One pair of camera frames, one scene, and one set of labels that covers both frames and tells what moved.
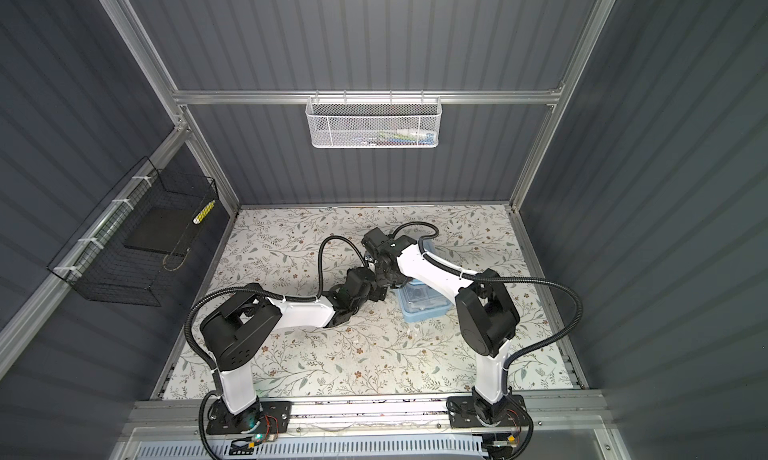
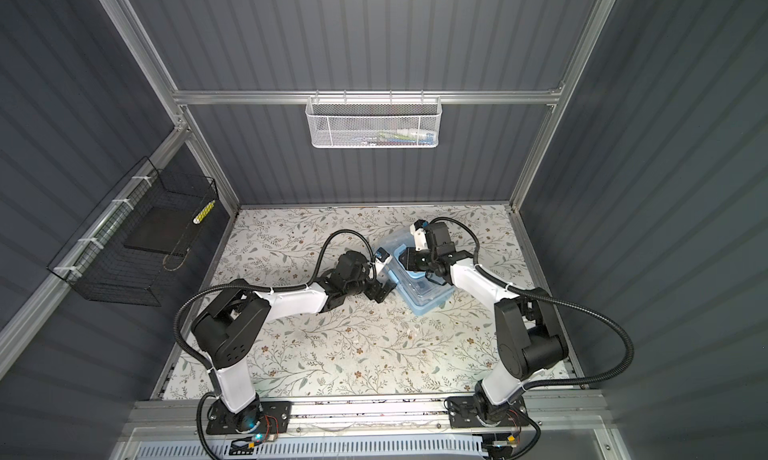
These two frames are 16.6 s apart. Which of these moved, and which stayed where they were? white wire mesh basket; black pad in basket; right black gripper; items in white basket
Moved: right black gripper
Stayed: black pad in basket; items in white basket; white wire mesh basket
